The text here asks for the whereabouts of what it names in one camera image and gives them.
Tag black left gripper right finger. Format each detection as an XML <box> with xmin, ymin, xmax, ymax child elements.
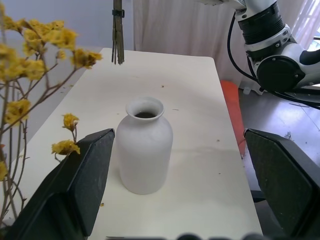
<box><xmin>243</xmin><ymin>128</ymin><xmax>320</xmax><ymax>238</ymax></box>

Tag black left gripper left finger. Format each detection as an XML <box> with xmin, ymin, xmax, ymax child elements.
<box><xmin>4</xmin><ymin>128</ymin><xmax>116</xmax><ymax>240</ymax></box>

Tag brown flower stems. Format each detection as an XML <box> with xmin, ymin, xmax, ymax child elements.
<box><xmin>110</xmin><ymin>0</ymin><xmax>126</xmax><ymax>66</ymax></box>

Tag yellow dried flower bouquet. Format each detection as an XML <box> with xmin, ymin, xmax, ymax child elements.
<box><xmin>0</xmin><ymin>3</ymin><xmax>104</xmax><ymax>228</ymax></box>

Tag white ceramic vase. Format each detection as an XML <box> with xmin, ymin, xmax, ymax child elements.
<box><xmin>116</xmin><ymin>96</ymin><xmax>174</xmax><ymax>195</ymax></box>

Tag orange box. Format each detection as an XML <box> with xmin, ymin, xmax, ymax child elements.
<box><xmin>220</xmin><ymin>79</ymin><xmax>246</xmax><ymax>158</ymax></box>

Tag white curtain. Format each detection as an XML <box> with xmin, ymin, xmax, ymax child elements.
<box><xmin>131</xmin><ymin>0</ymin><xmax>320</xmax><ymax>60</ymax></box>

